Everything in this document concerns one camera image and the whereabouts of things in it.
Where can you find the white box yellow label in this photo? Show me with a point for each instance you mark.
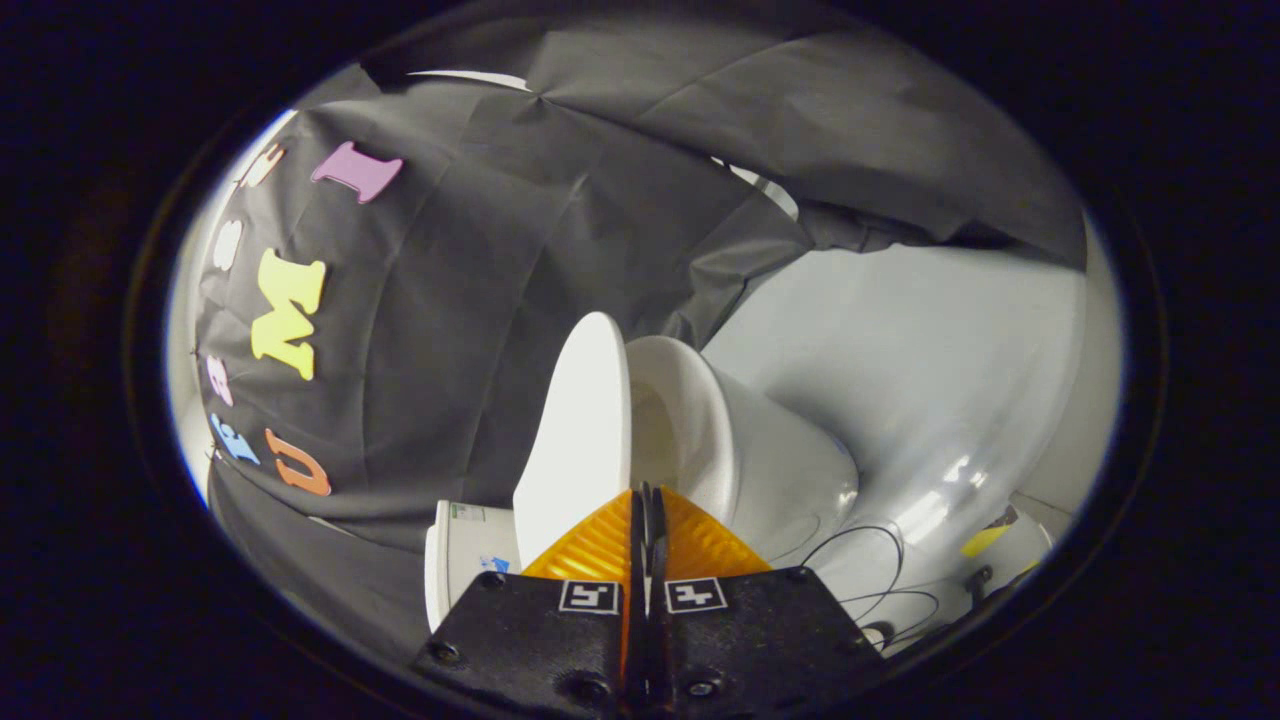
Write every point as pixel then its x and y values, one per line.
pixel 1010 545

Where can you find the white toilet lid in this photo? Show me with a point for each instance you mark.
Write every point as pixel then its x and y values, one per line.
pixel 580 430

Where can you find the black backdrop cloth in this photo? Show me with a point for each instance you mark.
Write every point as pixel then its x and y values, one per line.
pixel 450 300

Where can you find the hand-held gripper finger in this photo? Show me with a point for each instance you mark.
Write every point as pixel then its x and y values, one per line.
pixel 636 620
pixel 659 620

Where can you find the white toilet bowl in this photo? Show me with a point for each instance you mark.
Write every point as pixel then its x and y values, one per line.
pixel 760 450

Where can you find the white toilet tank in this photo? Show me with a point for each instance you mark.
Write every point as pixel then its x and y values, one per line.
pixel 462 565

